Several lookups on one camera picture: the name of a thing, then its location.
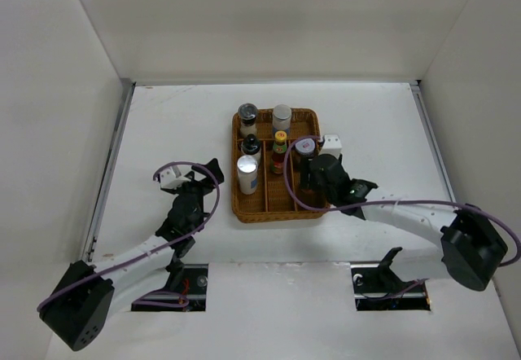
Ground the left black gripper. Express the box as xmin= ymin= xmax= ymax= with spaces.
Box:
xmin=169 ymin=159 xmax=222 ymax=208

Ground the yellow-cap red sauce bottle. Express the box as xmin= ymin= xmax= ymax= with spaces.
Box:
xmin=270 ymin=130 xmax=287 ymax=174

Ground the silver-lid salt shaker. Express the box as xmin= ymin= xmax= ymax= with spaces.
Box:
xmin=236 ymin=155 xmax=258 ymax=195
xmin=272 ymin=104 xmax=292 ymax=134

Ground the black-cap white spice jar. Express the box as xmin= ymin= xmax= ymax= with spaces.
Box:
xmin=241 ymin=134 xmax=262 ymax=163

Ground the clear-lid white spice jar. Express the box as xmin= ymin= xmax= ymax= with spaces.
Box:
xmin=238 ymin=103 xmax=258 ymax=138

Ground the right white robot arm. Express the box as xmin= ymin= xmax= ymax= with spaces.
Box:
xmin=301 ymin=154 xmax=508 ymax=292

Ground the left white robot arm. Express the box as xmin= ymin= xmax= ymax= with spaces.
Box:
xmin=37 ymin=158 xmax=225 ymax=352

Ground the brown wicker tray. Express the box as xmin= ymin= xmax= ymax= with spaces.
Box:
xmin=230 ymin=109 xmax=330 ymax=223

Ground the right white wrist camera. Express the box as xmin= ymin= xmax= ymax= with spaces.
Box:
xmin=319 ymin=134 xmax=342 ymax=160

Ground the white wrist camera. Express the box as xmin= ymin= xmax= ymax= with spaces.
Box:
xmin=319 ymin=134 xmax=342 ymax=160
xmin=153 ymin=165 xmax=190 ymax=190

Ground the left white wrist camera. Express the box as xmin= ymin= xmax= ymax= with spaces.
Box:
xmin=153 ymin=165 xmax=190 ymax=190

